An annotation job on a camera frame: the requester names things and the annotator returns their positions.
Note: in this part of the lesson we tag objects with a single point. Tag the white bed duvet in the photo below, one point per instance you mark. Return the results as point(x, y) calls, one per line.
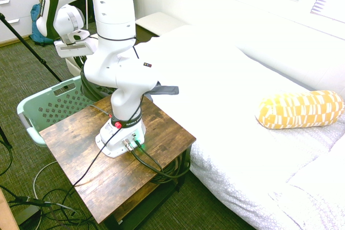
point(242, 146)

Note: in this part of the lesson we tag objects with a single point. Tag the grey garment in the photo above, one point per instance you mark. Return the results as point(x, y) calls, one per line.
point(167, 90)

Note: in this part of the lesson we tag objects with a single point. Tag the white drawer dresser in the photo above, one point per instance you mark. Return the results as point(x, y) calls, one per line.
point(13, 3)

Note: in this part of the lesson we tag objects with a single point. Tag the light wooden board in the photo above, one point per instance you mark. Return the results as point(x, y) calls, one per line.
point(5, 214)

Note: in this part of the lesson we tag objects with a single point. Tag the yellow white patterned bolster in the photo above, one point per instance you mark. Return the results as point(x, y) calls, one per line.
point(299, 108)

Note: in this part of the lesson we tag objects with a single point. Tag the black camera tripod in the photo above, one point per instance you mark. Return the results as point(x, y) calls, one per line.
point(27, 44)

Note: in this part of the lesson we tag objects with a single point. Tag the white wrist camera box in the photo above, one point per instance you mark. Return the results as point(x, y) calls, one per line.
point(78, 36)

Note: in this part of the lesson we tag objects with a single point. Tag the rustic wooden side table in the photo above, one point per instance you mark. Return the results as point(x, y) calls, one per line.
point(107, 173)

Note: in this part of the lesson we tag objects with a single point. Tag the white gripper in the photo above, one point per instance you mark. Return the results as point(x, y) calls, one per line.
point(75, 49)

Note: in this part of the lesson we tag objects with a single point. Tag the blue backpack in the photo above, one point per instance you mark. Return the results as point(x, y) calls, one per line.
point(35, 25)

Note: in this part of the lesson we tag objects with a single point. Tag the mint green laundry basket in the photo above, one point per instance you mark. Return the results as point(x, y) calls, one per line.
point(54, 106)

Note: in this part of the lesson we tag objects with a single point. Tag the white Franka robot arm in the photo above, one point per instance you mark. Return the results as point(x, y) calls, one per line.
point(116, 12)

